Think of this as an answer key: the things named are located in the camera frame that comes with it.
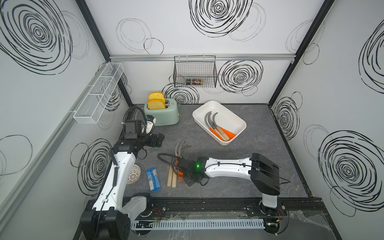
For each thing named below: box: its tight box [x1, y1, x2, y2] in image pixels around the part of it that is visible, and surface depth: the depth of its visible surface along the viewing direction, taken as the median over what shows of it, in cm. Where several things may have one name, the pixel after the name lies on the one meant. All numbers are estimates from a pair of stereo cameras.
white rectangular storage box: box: [192, 100, 247, 146], surface depth 111 cm
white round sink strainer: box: [126, 164, 142, 185], surface depth 85 cm
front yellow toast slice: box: [147, 99, 166, 110], surface depth 96 cm
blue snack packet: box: [146, 167, 162, 193], surface depth 84 cm
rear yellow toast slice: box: [148, 92, 165, 100], surface depth 98 cm
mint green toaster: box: [144, 98, 181, 126], surface depth 101 cm
